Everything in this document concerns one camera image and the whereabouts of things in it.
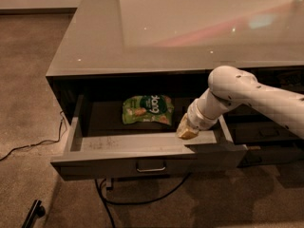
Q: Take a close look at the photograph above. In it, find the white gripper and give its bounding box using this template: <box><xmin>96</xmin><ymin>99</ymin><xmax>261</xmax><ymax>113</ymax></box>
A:
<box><xmin>177</xmin><ymin>99</ymin><xmax>217</xmax><ymax>140</ymax></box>

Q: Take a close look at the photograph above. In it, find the grey drawer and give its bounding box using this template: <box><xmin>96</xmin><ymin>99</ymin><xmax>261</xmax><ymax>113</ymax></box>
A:
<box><xmin>51</xmin><ymin>95</ymin><xmax>247</xmax><ymax>181</ymax></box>
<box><xmin>225</xmin><ymin>117</ymin><xmax>297</xmax><ymax>143</ymax></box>
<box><xmin>238</xmin><ymin>141</ymin><xmax>304</xmax><ymax>168</ymax></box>

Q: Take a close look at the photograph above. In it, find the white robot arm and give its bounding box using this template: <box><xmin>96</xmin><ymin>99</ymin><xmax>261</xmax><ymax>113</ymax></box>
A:
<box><xmin>177</xmin><ymin>66</ymin><xmax>304</xmax><ymax>140</ymax></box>

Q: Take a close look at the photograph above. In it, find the grey glass-top drawer cabinet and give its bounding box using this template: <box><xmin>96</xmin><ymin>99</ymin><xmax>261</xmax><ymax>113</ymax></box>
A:
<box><xmin>45</xmin><ymin>0</ymin><xmax>304</xmax><ymax>173</ymax></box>

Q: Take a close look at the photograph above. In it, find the green snack bag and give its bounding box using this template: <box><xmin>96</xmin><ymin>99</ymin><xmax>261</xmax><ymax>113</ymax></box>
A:
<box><xmin>122</xmin><ymin>95</ymin><xmax>174</xmax><ymax>125</ymax></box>

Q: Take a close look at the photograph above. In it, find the metal cabinet leg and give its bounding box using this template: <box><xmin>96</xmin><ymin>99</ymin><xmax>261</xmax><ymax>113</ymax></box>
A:
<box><xmin>105</xmin><ymin>179</ymin><xmax>113</xmax><ymax>190</ymax></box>

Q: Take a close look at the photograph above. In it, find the black bar object on floor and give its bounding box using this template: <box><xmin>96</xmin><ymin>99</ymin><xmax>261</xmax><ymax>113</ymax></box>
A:
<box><xmin>22</xmin><ymin>199</ymin><xmax>46</xmax><ymax>228</ymax></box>

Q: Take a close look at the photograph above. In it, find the thin black floor cable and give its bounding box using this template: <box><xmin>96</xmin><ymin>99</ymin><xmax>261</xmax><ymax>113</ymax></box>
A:
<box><xmin>0</xmin><ymin>111</ymin><xmax>66</xmax><ymax>162</ymax></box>

